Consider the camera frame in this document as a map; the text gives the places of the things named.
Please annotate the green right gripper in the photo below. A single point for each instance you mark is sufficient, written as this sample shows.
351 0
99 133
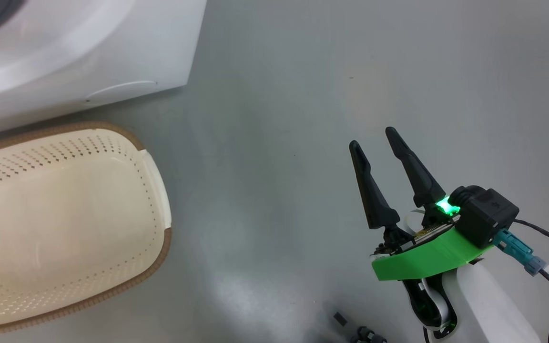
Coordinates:
427 257

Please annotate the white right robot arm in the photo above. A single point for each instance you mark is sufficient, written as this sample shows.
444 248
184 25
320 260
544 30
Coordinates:
489 309

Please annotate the white front-load washing machine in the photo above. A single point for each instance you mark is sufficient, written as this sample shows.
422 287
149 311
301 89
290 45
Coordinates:
88 47

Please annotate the round white filter cover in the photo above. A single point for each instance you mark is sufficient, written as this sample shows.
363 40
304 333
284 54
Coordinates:
122 90

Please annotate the cream perforated laundry basket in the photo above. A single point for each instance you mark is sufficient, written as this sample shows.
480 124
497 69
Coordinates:
65 228

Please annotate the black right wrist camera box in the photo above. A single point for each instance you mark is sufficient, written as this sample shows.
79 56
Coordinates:
486 216

